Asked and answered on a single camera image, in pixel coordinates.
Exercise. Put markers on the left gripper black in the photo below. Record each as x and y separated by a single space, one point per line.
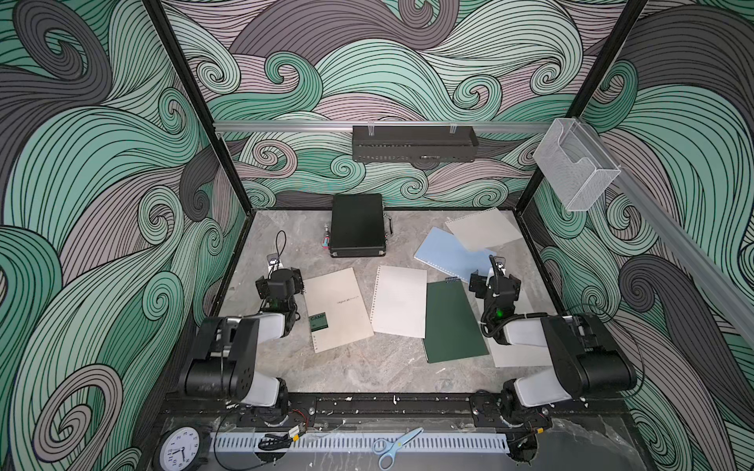
295 281

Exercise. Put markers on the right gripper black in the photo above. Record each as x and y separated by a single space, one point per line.
477 284

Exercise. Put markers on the beige spiral notebook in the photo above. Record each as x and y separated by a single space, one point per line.
336 310

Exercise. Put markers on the dark green spiral notebook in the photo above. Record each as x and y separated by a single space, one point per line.
451 330

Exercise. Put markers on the torn lined paper page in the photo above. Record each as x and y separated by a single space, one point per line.
484 229

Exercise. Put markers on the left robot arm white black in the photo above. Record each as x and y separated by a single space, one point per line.
221 364

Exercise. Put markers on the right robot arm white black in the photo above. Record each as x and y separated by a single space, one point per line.
578 356

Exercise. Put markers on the black hard case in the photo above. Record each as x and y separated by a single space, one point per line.
357 226

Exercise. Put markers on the round analog clock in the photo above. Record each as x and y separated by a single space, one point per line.
179 450

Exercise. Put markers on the light blue scissors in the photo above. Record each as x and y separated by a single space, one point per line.
387 450

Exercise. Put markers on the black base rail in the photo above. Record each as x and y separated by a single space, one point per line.
326 411

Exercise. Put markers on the clear plastic wall holder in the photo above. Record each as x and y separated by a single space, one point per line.
576 163

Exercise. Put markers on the white slotted cable duct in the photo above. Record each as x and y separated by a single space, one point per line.
426 442

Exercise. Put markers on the black wall tray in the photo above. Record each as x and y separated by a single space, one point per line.
413 144

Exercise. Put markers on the aluminium rail back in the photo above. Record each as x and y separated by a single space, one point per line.
303 126

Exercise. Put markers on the aluminium rail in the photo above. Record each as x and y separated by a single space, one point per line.
303 126
666 199

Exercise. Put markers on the aluminium rail right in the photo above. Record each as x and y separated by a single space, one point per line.
666 199

